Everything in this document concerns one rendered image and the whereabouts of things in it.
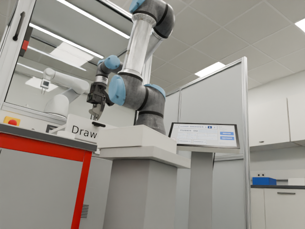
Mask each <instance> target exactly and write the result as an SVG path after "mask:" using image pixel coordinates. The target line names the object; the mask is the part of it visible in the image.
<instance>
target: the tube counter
mask: <svg viewBox="0 0 305 229"><path fill-rule="evenodd" d="M193 132H195V133H217V130H208V129H193Z"/></svg>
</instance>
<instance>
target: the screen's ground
mask: <svg viewBox="0 0 305 229"><path fill-rule="evenodd" d="M174 125H180V124H174ZM187 125H194V124H187ZM202 125H208V124H202ZM216 126H217V133H215V134H217V140H206V141H207V144H199V145H218V146H236V147H237V145H236V135H235V128H234V125H216ZM208 130H216V129H208ZM178 132H180V133H195V132H193V129H190V128H178V129H172V134H171V138H177V134H178ZM220 132H234V135H220ZM204 134H208V133H204ZM220 136H230V137H234V140H220ZM178 140H179V139H176V141H177V144H190V143H178ZM191 140H192V141H191V144H194V143H193V140H194V139H191ZM195 140H197V139H195Z"/></svg>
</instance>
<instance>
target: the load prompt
mask: <svg viewBox="0 0 305 229"><path fill-rule="evenodd" d="M179 128H190V129H217V126H216V125H187V124H180V125H179Z"/></svg>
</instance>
